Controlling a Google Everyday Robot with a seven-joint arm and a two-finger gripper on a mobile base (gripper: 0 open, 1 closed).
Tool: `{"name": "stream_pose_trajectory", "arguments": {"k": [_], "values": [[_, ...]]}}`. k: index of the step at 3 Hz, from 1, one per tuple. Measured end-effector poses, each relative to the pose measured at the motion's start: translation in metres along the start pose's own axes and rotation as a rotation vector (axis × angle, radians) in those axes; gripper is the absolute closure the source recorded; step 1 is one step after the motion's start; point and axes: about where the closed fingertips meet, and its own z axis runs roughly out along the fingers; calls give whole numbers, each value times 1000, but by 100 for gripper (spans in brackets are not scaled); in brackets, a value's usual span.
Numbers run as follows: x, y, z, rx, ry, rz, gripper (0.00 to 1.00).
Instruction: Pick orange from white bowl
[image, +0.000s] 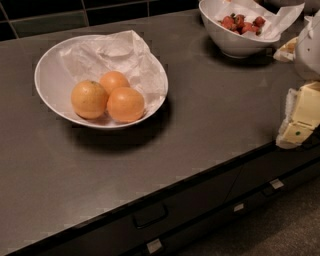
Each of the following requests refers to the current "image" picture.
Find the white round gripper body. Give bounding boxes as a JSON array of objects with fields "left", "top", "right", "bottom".
[{"left": 294, "top": 10, "right": 320, "bottom": 81}]

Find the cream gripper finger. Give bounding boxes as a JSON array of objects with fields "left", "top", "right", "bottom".
[
  {"left": 273, "top": 37, "right": 298, "bottom": 62},
  {"left": 276, "top": 81, "right": 320, "bottom": 149}
]

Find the orange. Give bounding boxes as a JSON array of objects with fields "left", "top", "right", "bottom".
[
  {"left": 71, "top": 80, "right": 108, "bottom": 119},
  {"left": 99, "top": 71, "right": 130, "bottom": 94},
  {"left": 107, "top": 87, "right": 145, "bottom": 123}
]

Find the white bowl with strawberries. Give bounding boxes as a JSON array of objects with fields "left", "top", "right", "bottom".
[{"left": 199, "top": 0, "right": 281, "bottom": 58}]

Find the white crumpled paper in bowl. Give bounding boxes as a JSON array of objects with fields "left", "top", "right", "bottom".
[{"left": 58, "top": 30, "right": 168, "bottom": 115}]

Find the large white bowl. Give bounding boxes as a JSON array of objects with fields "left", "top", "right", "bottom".
[{"left": 34, "top": 40, "right": 155, "bottom": 130}]

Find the white paper under strawberries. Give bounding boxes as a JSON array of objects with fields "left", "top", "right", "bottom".
[{"left": 213, "top": 0, "right": 305, "bottom": 42}]

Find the right dark drawer front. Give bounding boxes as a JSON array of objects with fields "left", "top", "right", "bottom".
[{"left": 226, "top": 146, "right": 320, "bottom": 201}]

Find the dark drawer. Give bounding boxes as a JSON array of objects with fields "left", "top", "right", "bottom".
[
  {"left": 8, "top": 167, "right": 240, "bottom": 256},
  {"left": 226, "top": 146, "right": 320, "bottom": 201},
  {"left": 119, "top": 159, "right": 320, "bottom": 256}
]

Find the red strawberries pile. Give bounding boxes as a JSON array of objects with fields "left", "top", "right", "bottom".
[{"left": 218, "top": 13, "right": 266, "bottom": 36}]

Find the lower dark drawer front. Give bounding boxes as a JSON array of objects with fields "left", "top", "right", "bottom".
[{"left": 119, "top": 159, "right": 320, "bottom": 256}]

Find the left dark drawer front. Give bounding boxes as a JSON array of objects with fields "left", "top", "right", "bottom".
[{"left": 8, "top": 167, "right": 240, "bottom": 256}]

